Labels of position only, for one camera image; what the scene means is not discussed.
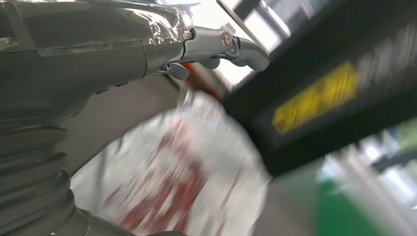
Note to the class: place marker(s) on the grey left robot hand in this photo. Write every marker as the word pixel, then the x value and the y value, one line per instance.
pixel 81 58

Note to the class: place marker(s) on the grey poly mailer parcel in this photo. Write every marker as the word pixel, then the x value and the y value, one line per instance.
pixel 182 163

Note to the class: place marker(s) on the black inbound scanner machine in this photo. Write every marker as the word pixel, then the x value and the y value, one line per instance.
pixel 374 114

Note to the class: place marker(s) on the green conveyor belt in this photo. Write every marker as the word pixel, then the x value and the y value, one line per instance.
pixel 338 215

